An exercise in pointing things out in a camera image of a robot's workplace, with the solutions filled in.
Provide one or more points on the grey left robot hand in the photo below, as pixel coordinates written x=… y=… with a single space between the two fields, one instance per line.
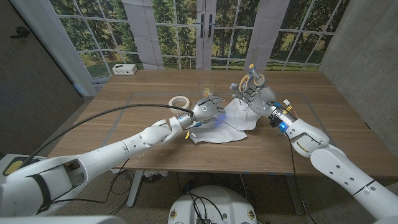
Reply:
x=203 y=109

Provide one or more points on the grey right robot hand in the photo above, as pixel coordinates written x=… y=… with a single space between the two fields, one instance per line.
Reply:
x=264 y=99

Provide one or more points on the large white paper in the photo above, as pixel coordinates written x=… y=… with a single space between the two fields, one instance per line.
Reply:
x=217 y=133

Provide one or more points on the white masking tape roll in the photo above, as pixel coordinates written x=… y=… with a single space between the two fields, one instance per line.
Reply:
x=173 y=102

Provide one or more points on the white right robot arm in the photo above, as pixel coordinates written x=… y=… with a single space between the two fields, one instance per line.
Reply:
x=339 y=168

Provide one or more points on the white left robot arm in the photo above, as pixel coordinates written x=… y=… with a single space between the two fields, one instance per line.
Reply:
x=93 y=158

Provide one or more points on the clear drinking glass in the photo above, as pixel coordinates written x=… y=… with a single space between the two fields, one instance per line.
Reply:
x=207 y=84

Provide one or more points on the small yellow toy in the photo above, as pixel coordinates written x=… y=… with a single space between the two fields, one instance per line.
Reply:
x=207 y=92

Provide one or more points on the printed window backdrop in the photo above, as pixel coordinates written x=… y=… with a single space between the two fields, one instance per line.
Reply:
x=236 y=40

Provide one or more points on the crumpled white rag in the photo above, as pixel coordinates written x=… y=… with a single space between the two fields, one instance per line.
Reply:
x=154 y=175

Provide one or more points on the white socket box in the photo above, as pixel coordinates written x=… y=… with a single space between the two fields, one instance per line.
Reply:
x=124 y=69

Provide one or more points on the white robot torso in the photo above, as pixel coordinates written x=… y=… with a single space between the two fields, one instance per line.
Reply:
x=224 y=202

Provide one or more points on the grey table leg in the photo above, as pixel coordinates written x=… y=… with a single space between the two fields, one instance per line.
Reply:
x=295 y=196

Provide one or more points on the white table leg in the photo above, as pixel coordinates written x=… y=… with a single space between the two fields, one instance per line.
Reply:
x=135 y=189

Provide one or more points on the dark wooden door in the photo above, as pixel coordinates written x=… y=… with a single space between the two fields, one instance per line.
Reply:
x=31 y=87

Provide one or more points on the black pedal with yellow pads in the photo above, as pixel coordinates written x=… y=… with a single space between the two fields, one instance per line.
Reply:
x=15 y=165

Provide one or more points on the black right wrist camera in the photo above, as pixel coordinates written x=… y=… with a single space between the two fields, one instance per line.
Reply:
x=276 y=123

